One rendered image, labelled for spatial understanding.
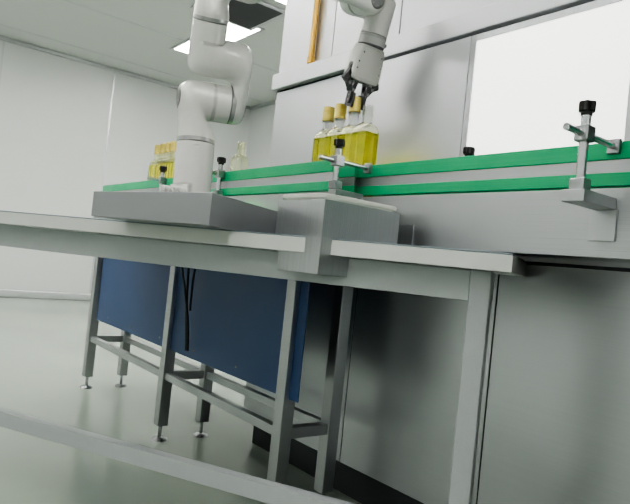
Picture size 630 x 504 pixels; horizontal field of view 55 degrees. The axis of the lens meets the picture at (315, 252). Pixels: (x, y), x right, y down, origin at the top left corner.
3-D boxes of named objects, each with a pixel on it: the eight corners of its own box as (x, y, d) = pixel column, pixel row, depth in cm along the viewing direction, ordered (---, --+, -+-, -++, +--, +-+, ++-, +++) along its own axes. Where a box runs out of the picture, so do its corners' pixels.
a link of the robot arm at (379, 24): (360, -20, 157) (340, -18, 164) (349, 21, 159) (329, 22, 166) (403, 0, 165) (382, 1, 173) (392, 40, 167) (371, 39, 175)
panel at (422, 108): (637, 156, 123) (652, -9, 124) (630, 153, 121) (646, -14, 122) (347, 177, 194) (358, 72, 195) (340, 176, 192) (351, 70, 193)
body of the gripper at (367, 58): (376, 47, 174) (365, 86, 176) (349, 36, 168) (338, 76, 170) (393, 48, 169) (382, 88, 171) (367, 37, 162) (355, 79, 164)
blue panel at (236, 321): (347, 399, 168) (363, 246, 169) (297, 402, 157) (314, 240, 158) (132, 320, 293) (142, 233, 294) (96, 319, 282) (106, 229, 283)
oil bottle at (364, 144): (373, 201, 166) (381, 124, 166) (357, 198, 162) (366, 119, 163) (359, 201, 170) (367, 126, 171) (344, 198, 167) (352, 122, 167)
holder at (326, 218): (413, 249, 141) (416, 216, 141) (321, 236, 124) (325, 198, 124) (363, 246, 154) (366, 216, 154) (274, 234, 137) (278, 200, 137)
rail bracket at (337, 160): (370, 195, 157) (375, 147, 157) (319, 184, 146) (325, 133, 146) (362, 195, 159) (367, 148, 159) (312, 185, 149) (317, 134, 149)
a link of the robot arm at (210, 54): (191, 15, 149) (254, 29, 154) (178, 112, 158) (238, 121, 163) (195, 19, 141) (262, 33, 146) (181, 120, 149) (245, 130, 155)
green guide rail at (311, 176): (334, 190, 155) (337, 159, 155) (331, 190, 154) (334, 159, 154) (103, 202, 293) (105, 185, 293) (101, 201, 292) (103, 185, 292)
